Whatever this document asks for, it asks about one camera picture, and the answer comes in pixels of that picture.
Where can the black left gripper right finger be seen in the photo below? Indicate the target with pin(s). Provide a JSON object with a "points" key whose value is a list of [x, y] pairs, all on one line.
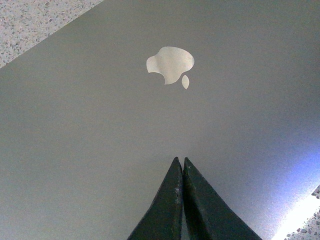
{"points": [[208, 217]]}

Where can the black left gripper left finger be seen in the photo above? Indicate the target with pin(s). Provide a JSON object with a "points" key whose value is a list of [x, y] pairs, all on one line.
{"points": [[163, 219]]}

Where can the grey laptop computer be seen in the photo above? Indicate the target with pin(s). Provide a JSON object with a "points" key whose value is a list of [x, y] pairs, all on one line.
{"points": [[92, 117]]}

